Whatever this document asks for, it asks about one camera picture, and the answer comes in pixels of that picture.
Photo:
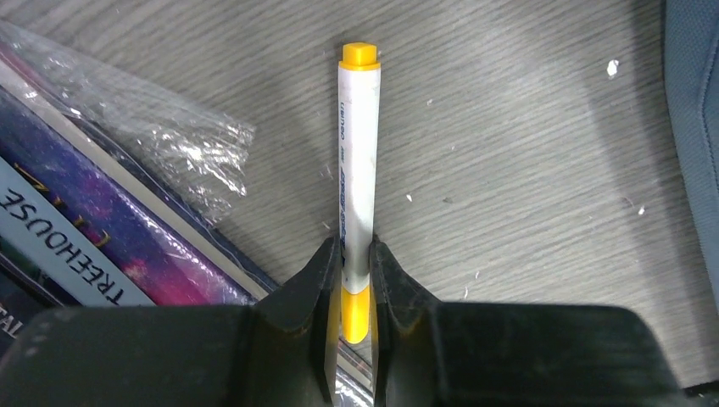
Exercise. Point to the yellow white marker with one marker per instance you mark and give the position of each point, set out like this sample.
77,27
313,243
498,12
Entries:
358,105

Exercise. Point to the clear plastic wrap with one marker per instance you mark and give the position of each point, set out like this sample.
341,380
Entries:
197,152

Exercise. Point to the purple cover book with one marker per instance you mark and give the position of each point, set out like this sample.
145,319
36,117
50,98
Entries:
165,250

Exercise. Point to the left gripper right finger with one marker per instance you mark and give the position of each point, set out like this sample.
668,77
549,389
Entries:
429,352

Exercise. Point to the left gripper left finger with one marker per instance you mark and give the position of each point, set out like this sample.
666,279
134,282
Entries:
281,351

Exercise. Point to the light blue backpack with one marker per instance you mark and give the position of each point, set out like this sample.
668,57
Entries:
691,83

